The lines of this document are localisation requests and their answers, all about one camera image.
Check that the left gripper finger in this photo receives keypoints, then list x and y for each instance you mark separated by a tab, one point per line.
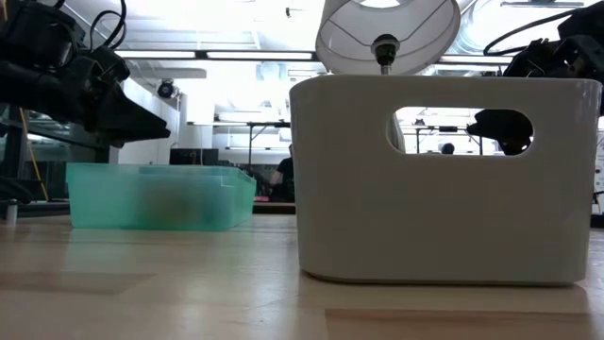
132	120

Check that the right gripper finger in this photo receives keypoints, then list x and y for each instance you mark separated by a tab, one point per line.
505	130

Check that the green translucent plastic tray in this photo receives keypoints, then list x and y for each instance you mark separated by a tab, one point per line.
104	198

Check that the grey plastic bin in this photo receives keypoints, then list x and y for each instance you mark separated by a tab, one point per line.
349	189

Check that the person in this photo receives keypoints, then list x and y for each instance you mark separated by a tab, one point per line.
447	148
285	177

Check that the black monitor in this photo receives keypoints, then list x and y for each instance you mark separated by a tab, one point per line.
193	157

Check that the long ceiling light strip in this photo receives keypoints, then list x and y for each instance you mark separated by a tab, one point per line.
472	59
189	55

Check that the table lamp white shade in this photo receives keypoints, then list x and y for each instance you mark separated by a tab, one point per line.
415	38

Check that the small grey metal cylinder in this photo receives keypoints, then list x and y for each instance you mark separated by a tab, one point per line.
11	211

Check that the round black ceiling camera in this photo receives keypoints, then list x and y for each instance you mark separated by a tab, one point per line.
165	89

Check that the black frame background table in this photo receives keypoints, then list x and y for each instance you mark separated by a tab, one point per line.
448	128
255	124

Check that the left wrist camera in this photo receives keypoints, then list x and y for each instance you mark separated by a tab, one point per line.
38	33

